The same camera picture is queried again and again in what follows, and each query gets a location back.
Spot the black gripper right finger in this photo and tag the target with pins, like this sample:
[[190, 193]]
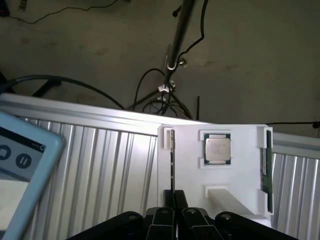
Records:
[[197, 225]]

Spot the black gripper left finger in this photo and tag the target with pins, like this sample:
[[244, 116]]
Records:
[[160, 225]]

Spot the white parts rack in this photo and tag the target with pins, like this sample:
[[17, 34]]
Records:
[[190, 180]]

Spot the square silver CPU chip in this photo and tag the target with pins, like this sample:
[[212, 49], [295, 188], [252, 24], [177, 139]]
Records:
[[217, 148]]

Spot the grey teach pendant tablet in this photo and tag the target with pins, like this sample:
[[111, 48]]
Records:
[[37, 175]]

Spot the black camera tripod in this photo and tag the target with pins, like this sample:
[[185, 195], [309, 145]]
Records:
[[178, 37]]

